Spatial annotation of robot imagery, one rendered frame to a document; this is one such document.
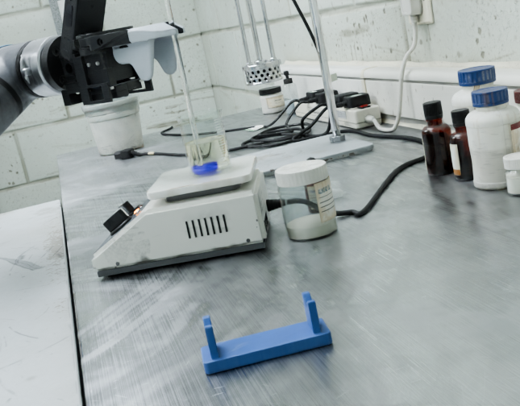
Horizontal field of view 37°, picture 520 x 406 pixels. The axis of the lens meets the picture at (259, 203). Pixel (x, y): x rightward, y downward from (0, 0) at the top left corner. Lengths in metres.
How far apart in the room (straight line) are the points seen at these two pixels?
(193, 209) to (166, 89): 2.51
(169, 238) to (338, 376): 0.37
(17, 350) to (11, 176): 2.61
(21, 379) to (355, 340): 0.28
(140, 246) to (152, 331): 0.19
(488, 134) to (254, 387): 0.49
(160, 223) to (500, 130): 0.40
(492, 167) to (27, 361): 0.55
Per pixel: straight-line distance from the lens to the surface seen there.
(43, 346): 0.76
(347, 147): 1.33
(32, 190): 3.37
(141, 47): 0.90
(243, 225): 0.86
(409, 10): 1.42
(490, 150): 0.95
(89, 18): 0.99
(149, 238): 0.88
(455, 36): 1.35
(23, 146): 3.34
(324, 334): 0.61
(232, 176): 0.86
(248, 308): 0.72
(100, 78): 0.95
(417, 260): 0.76
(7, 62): 1.08
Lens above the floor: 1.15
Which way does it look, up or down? 13 degrees down
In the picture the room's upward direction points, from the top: 12 degrees counter-clockwise
